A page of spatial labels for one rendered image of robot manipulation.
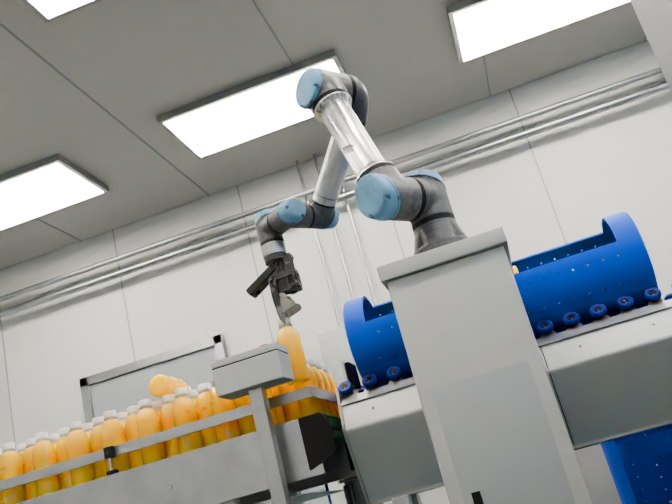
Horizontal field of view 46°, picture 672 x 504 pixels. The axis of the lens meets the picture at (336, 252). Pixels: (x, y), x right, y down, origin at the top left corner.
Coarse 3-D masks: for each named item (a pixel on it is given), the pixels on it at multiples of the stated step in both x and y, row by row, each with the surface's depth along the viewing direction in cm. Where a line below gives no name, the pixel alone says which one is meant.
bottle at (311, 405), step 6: (312, 372) 239; (312, 378) 238; (300, 384) 237; (306, 384) 236; (312, 384) 237; (300, 402) 236; (306, 402) 235; (312, 402) 234; (318, 402) 235; (300, 408) 236; (306, 408) 234; (312, 408) 234; (318, 408) 234; (306, 414) 234
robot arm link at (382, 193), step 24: (312, 72) 221; (336, 72) 227; (312, 96) 219; (336, 96) 219; (336, 120) 216; (360, 144) 210; (360, 168) 208; (384, 168) 204; (360, 192) 204; (384, 192) 198; (408, 192) 202; (384, 216) 201; (408, 216) 205
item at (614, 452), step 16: (656, 432) 282; (608, 448) 267; (624, 448) 261; (640, 448) 258; (656, 448) 257; (608, 464) 271; (624, 464) 262; (640, 464) 282; (624, 480) 262; (640, 480) 280; (656, 480) 279; (624, 496) 263; (640, 496) 278; (656, 496) 278
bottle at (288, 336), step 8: (280, 328) 238; (288, 328) 236; (280, 336) 235; (288, 336) 234; (296, 336) 235; (288, 344) 233; (296, 344) 234; (296, 352) 232; (296, 360) 232; (304, 360) 233; (296, 368) 231; (304, 368) 232; (296, 376) 230; (304, 376) 230; (288, 384) 232; (296, 384) 235
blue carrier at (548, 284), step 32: (608, 224) 227; (544, 256) 247; (576, 256) 223; (608, 256) 220; (640, 256) 218; (544, 288) 223; (576, 288) 222; (608, 288) 220; (640, 288) 220; (352, 320) 237; (384, 320) 233; (352, 352) 234; (384, 352) 232; (384, 384) 240
